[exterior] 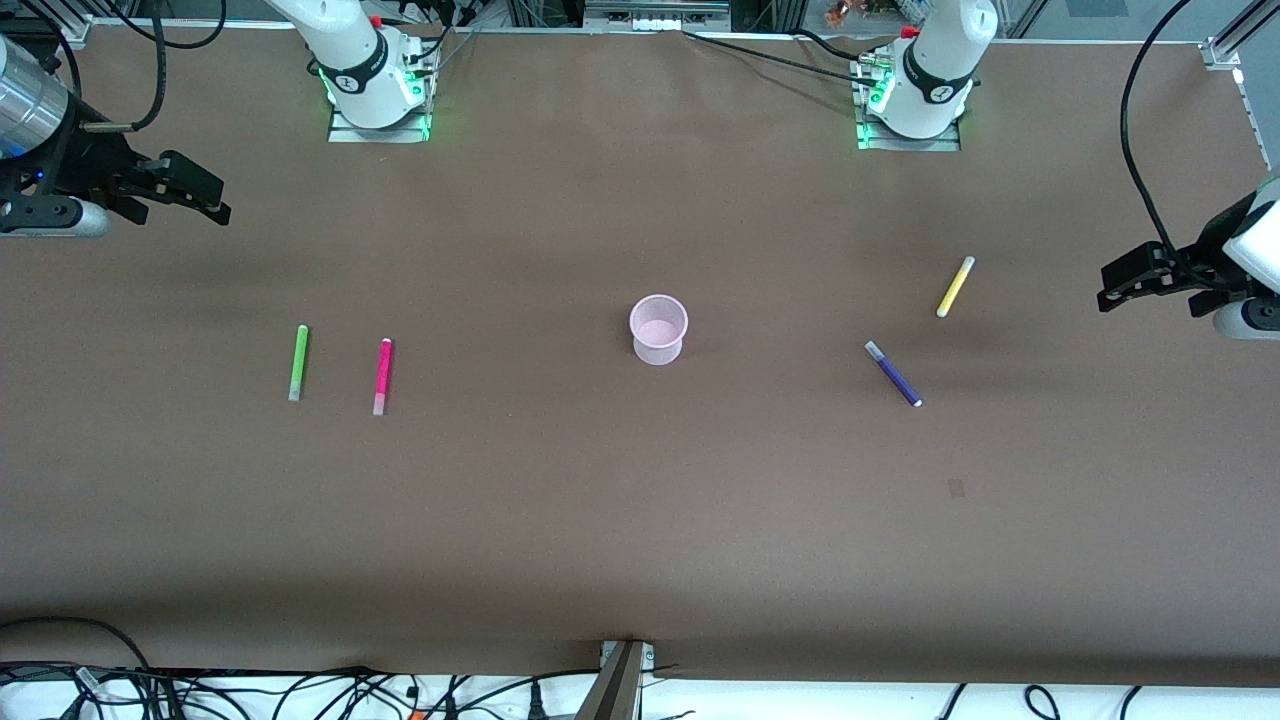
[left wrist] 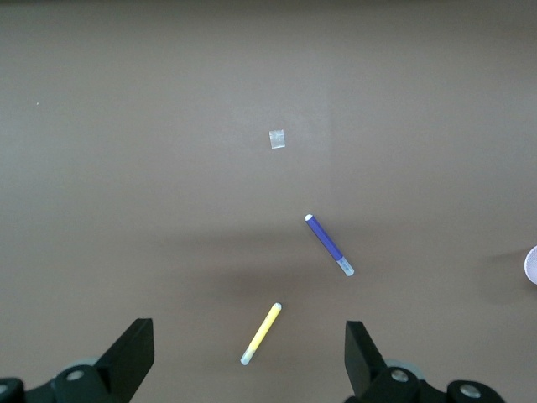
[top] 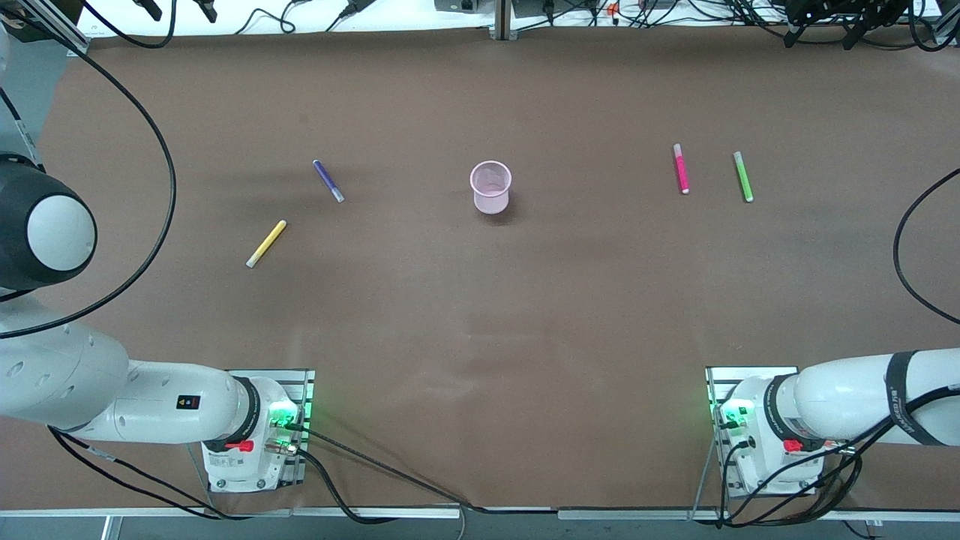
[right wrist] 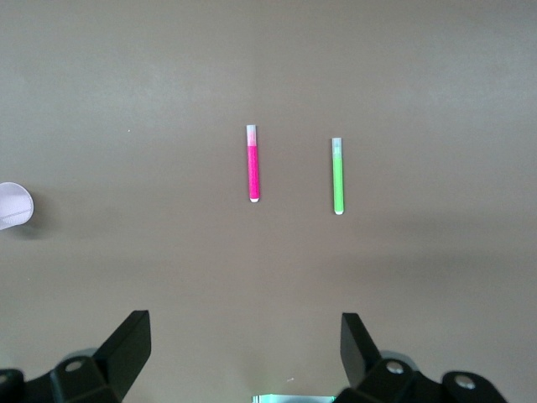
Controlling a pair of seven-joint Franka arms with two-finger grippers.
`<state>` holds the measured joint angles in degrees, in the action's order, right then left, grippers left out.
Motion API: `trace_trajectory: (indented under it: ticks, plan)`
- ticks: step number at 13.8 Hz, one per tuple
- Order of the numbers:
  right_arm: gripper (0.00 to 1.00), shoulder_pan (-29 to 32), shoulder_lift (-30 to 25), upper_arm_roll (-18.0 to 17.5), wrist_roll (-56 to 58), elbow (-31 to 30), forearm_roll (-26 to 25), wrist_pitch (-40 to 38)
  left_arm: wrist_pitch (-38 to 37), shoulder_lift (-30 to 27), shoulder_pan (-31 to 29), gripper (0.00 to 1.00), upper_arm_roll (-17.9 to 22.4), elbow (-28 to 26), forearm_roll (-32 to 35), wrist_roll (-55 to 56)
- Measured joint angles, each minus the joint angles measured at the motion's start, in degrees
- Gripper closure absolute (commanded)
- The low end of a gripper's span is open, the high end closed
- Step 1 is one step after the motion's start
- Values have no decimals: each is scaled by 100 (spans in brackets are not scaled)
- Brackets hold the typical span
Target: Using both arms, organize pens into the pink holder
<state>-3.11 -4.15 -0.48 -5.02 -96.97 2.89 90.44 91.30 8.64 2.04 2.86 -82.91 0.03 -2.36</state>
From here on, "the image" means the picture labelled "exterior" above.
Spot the purple pen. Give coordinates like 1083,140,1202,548
865,341,924,408

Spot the pink plastic holder cup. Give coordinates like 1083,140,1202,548
629,294,690,366

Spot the yellow pen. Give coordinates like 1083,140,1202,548
936,256,976,319

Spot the silver device behind table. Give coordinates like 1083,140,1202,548
584,0,733,33

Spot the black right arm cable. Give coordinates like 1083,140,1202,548
15,0,227,133

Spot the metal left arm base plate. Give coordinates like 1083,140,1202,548
856,115,963,153

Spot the black cable on table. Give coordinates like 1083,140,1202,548
682,28,881,89

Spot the black arched floor cable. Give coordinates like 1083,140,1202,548
0,616,153,673

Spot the metal table edge bracket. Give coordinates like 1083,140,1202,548
575,640,657,720

